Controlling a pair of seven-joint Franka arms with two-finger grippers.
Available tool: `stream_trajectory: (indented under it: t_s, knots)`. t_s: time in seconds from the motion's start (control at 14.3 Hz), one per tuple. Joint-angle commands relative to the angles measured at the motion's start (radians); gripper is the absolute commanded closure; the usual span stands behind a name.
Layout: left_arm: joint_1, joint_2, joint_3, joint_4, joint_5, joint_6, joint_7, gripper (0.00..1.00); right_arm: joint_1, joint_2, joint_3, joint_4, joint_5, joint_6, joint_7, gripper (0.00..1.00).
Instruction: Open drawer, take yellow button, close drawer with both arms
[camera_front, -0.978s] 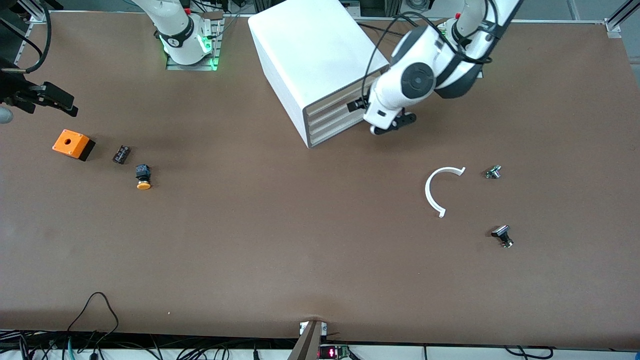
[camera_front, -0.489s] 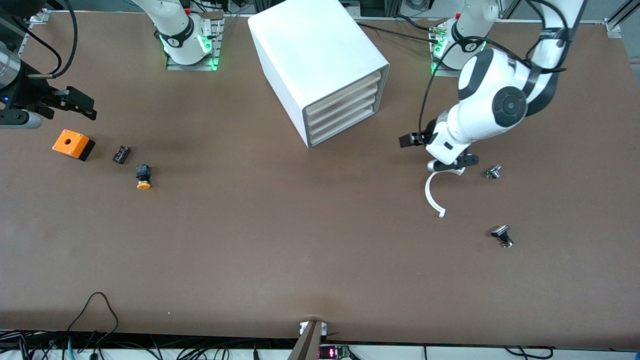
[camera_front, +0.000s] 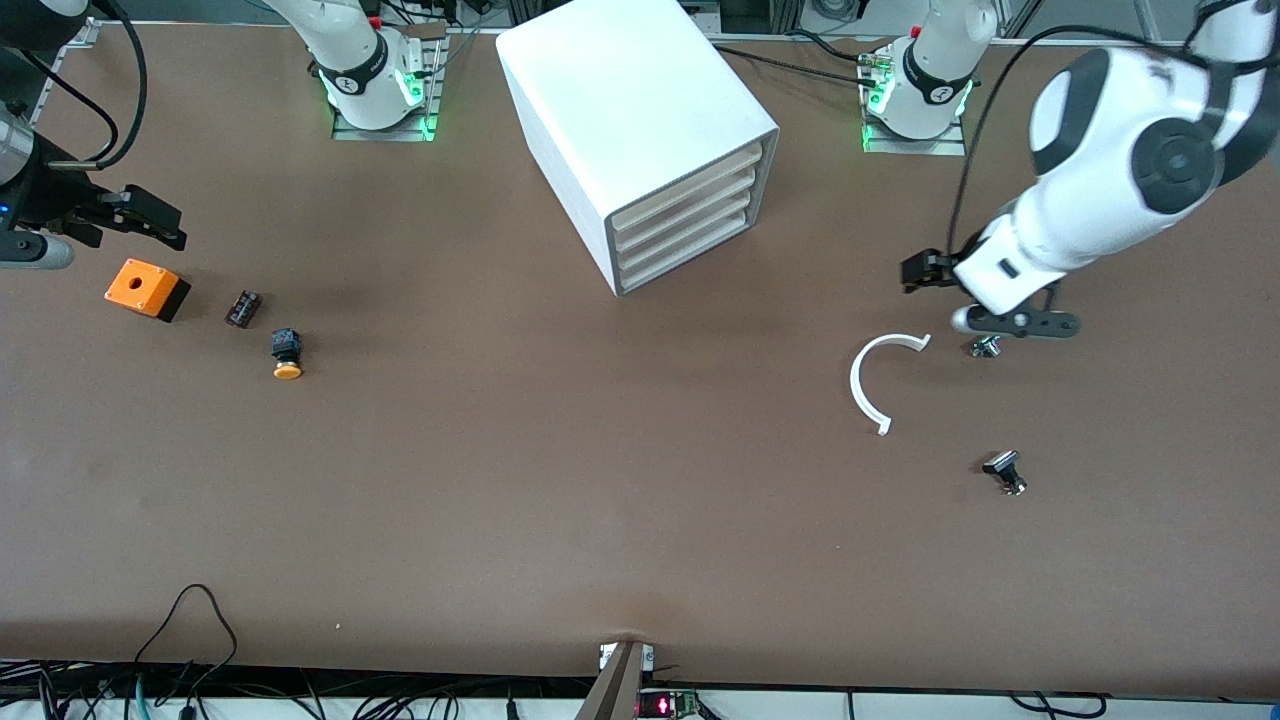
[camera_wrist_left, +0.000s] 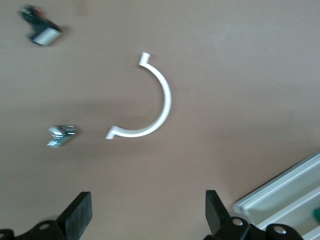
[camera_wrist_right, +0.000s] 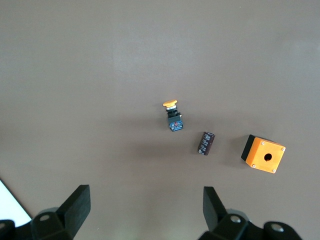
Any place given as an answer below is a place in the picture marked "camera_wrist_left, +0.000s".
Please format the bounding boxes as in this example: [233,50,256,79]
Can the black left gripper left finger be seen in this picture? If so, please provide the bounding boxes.
[0,191,93,240]

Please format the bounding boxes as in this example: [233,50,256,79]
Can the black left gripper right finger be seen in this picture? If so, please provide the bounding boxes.
[203,189,305,240]

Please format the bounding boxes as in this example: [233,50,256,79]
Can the white drawer cabinet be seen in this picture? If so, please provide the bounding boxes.
[232,151,320,240]

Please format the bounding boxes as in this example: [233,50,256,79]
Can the white plastic drawer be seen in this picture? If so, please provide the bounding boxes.
[239,162,320,218]
[252,184,320,233]

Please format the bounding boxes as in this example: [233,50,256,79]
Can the silver metal fitting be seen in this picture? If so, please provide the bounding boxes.
[46,124,77,149]

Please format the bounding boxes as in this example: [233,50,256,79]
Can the white semicircular bracket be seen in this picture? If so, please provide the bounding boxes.
[104,51,173,140]

